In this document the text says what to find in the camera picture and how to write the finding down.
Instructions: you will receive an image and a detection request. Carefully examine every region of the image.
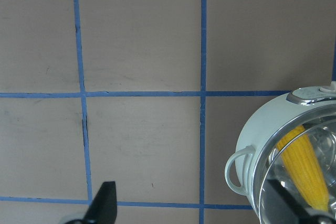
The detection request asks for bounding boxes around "pale green electric pot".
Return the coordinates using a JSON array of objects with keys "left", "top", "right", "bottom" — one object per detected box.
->
[{"left": 225, "top": 82, "right": 335, "bottom": 223}]

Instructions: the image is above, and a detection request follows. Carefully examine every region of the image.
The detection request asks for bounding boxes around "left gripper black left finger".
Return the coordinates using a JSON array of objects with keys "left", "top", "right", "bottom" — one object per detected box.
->
[{"left": 66, "top": 182, "right": 117, "bottom": 224}]

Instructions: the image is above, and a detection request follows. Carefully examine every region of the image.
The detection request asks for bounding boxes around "yellow corn cob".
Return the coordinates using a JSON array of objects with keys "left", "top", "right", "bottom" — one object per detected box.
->
[{"left": 276, "top": 125, "right": 329, "bottom": 211}]

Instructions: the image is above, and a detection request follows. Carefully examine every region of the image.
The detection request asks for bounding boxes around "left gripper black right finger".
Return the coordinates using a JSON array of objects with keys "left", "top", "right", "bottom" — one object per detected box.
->
[{"left": 265, "top": 179, "right": 335, "bottom": 223}]

